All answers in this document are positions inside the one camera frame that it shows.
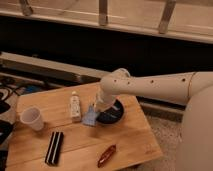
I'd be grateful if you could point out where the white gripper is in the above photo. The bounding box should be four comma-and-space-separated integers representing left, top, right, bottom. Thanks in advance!
94, 94, 116, 112

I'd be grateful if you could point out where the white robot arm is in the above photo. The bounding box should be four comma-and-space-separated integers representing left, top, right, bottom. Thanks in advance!
94, 68, 213, 112

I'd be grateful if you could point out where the dark ceramic bowl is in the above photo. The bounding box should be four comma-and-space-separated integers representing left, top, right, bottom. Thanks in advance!
97, 100, 124, 124

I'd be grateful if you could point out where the white tube bottle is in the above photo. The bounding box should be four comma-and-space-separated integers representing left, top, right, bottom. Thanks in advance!
70, 91, 81, 122

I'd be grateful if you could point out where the reddish brown oblong object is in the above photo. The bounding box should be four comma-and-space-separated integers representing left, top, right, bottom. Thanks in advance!
97, 145, 116, 168

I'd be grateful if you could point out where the black white striped box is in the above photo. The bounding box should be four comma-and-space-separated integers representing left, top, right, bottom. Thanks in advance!
45, 132, 64, 165

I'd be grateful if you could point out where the translucent plastic cup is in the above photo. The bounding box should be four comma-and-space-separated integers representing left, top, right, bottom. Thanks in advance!
20, 107, 44, 131

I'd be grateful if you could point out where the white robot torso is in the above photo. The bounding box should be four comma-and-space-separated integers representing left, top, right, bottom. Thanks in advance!
175, 86, 213, 171

